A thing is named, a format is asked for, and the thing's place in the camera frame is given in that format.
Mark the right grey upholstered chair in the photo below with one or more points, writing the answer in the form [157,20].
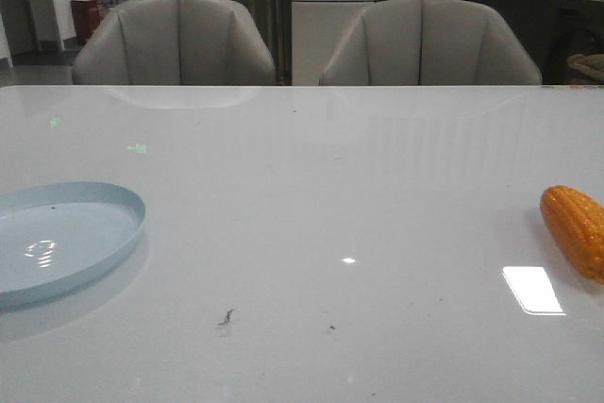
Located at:
[429,43]

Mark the orange corn cob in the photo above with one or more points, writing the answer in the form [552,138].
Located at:
[575,221]

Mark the grey upholstered chair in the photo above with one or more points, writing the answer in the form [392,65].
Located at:
[176,42]
[429,43]

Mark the white cabinet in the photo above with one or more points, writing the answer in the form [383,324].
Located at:
[330,21]

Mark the light blue round plate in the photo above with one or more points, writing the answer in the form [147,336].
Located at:
[56,238]

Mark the dark chair with beige cushion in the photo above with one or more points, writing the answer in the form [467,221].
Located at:
[578,31]

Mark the left grey upholstered chair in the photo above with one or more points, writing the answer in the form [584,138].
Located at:
[176,42]

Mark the red trash bin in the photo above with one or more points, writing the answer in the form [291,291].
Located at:
[86,18]

